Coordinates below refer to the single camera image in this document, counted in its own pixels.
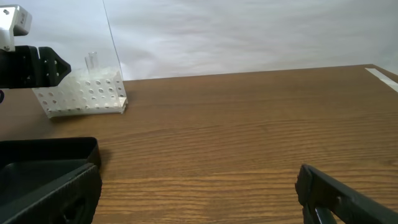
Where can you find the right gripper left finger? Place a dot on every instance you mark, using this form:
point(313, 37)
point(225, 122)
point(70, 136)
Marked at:
point(62, 202)

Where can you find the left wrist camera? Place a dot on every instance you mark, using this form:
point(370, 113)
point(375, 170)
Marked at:
point(12, 21)

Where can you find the black tray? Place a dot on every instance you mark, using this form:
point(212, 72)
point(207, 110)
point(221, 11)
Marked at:
point(46, 149)

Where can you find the white test tube rack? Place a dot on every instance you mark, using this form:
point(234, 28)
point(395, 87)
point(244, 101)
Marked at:
point(93, 93)

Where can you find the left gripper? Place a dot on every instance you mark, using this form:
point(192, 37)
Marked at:
point(18, 67)

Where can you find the clear test tube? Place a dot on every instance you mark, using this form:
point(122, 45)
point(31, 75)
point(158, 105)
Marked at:
point(92, 62)

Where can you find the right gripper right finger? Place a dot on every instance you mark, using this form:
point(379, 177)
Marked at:
point(335, 199)

